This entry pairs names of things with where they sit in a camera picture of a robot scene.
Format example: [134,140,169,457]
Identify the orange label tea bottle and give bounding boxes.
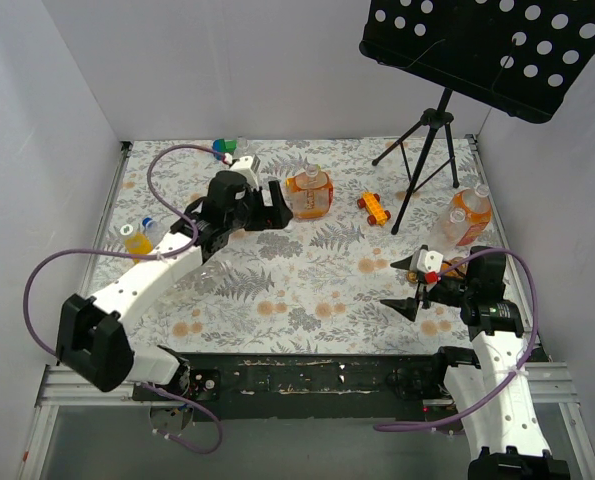
[285,165,334,220]

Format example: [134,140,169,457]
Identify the clear Pocari Sweat bottle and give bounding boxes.
[235,137,250,156]

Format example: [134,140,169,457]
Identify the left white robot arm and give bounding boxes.
[56,170,293,400]

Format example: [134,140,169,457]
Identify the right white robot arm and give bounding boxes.
[376,246,571,479]

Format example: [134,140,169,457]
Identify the brown bottle cap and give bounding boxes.
[406,271,419,284]

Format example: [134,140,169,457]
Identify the small orange bottle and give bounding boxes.
[444,255,471,279]

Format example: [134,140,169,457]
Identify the small clear bottle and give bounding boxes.
[428,207,469,254]

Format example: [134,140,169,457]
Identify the orange soda bottle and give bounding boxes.
[451,183,492,246]

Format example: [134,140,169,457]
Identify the clear bottle blue cap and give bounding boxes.
[140,217,232,295]

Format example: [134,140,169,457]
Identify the yellow juice bottle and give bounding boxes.
[118,224,153,264]

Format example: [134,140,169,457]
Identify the orange toy car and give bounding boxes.
[356,192,391,226]

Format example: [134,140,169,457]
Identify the blue green toy block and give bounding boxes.
[212,138,238,154]

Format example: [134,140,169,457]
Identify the floral table mat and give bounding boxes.
[74,137,511,357]

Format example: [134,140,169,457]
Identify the black music stand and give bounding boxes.
[358,0,595,236]

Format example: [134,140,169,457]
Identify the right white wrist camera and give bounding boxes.
[410,248,444,285]

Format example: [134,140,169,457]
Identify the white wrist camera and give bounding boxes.
[224,153,261,190]
[410,248,444,285]

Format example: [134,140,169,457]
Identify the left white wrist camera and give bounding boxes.
[224,153,261,190]

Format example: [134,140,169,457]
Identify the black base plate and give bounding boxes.
[131,352,491,424]

